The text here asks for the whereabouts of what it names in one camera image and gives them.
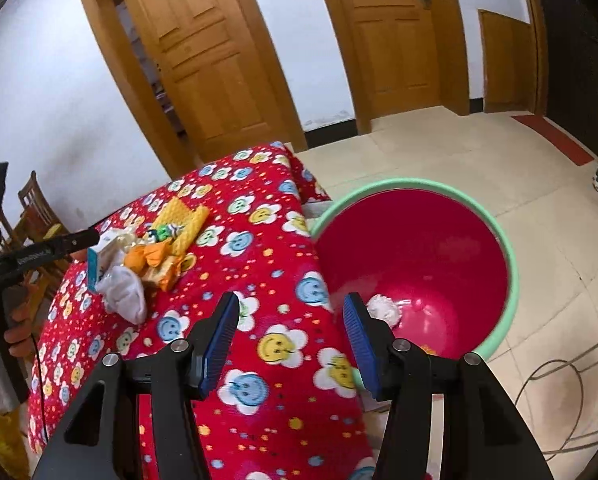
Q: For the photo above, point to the green toy figure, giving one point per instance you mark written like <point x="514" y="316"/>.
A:
<point x="164" y="232"/>

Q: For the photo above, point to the plain wooden panel door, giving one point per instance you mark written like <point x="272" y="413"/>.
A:
<point x="509" y="60"/>

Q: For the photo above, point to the round orange fruit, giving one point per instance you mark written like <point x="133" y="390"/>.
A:
<point x="79" y="256"/>

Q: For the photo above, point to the small orange peel piece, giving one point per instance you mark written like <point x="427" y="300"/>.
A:
<point x="429" y="349"/>

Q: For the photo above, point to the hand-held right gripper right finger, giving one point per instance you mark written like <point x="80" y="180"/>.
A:
<point x="359" y="345"/>

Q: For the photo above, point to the orange plush toy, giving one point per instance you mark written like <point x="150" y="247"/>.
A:
<point x="135" y="258"/>

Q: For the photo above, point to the person's left hand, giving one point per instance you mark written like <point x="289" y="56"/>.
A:
<point x="21" y="335"/>

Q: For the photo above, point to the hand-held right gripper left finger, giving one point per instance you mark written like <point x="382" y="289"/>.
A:
<point x="219" y="345"/>

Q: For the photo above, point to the red smiley flower tablecloth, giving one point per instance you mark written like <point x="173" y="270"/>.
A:
<point x="279" y="280"/>

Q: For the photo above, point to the wooden door frame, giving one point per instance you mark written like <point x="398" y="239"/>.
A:
<point x="451" y="60"/>
<point x="104" y="35"/>

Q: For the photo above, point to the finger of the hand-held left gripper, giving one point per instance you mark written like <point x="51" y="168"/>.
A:
<point x="74" y="242"/>

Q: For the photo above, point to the red floor mat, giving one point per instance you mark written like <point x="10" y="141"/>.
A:
<point x="554" y="137"/>

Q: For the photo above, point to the wooden chair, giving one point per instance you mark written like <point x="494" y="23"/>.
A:
<point x="31" y="195"/>

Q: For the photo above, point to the closed wooden door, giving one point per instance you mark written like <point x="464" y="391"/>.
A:
<point x="384" y="50"/>

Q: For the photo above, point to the white tissue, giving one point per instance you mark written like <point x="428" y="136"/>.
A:
<point x="124" y="292"/>
<point x="381" y="310"/>

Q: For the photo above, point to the white blue small carton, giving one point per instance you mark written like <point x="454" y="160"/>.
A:
<point x="101" y="255"/>

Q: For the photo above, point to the yellow waffle cloth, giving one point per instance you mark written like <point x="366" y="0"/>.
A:
<point x="189" y="220"/>

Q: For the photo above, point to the red green-rimmed plastic basin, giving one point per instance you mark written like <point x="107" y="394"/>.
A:
<point x="414" y="250"/>

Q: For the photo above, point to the open wooden door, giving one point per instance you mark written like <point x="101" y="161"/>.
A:
<point x="204" y="60"/>

